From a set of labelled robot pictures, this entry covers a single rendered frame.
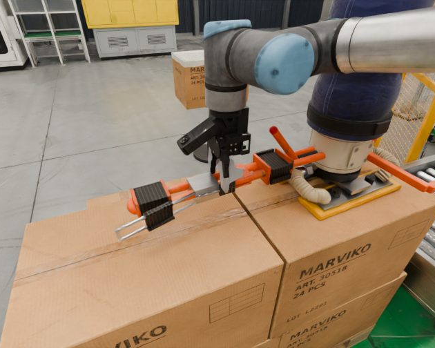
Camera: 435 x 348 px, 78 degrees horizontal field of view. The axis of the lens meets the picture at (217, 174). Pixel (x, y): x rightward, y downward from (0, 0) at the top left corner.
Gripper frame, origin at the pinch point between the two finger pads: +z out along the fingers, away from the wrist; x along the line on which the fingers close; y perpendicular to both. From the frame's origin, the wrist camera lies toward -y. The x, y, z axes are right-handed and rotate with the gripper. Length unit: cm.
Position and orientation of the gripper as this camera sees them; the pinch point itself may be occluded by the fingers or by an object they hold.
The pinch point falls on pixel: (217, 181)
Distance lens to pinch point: 70.8
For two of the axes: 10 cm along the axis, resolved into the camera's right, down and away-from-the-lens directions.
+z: 0.0, 8.2, 5.7
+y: 9.2, -2.2, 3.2
